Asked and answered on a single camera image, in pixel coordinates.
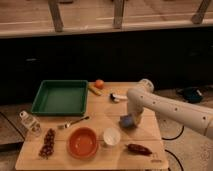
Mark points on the yellow banana piece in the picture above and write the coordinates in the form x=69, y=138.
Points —
x=95, y=90

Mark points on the wooden table board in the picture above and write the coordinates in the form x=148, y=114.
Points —
x=103, y=114

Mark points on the orange bowl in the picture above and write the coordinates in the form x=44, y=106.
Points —
x=82, y=143

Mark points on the dark red chili pepper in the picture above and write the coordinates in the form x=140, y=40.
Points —
x=139, y=149

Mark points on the teal black box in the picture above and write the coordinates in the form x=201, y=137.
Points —
x=190, y=94

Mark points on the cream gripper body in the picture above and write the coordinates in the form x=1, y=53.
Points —
x=136, y=118

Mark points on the blue sponge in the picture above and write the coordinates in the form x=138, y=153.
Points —
x=126, y=121

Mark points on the bunch of dark grapes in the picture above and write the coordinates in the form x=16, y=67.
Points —
x=48, y=146

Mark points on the white cup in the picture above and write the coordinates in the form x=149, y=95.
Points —
x=111, y=136

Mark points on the orange fruit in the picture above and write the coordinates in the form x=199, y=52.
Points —
x=99, y=84

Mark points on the clear plastic bottle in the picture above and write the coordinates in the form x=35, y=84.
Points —
x=30, y=123

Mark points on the green plastic tray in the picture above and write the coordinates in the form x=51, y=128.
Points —
x=61, y=98

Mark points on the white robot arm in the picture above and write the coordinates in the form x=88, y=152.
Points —
x=195, y=117

